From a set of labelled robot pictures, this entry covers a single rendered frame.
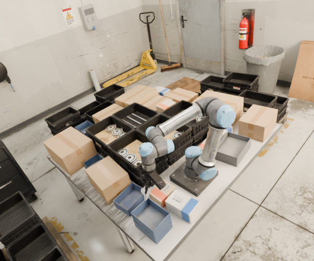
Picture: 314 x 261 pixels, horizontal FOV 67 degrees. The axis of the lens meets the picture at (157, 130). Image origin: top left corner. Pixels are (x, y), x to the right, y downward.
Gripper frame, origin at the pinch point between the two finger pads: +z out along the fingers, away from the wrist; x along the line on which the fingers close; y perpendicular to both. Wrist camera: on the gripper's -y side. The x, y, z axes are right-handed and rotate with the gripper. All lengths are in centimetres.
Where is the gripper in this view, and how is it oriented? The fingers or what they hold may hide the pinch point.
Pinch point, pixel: (155, 194)
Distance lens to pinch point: 149.1
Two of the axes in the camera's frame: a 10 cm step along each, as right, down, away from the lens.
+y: -6.8, -3.2, 6.6
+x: -7.2, 4.2, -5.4
